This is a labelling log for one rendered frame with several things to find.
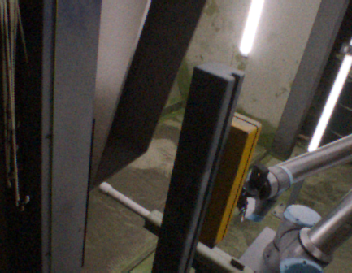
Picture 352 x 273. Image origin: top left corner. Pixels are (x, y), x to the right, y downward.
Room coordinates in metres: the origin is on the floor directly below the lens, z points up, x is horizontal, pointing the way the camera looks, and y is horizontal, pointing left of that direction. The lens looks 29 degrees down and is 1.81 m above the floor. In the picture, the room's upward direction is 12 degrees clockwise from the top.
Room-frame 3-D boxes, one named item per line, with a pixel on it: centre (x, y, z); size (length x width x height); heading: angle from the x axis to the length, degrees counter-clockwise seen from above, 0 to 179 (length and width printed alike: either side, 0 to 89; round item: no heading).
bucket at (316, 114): (4.17, -1.47, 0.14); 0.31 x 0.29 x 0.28; 150
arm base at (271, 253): (1.26, -0.56, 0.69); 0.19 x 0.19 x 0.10
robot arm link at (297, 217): (1.25, -0.56, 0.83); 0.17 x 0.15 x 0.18; 173
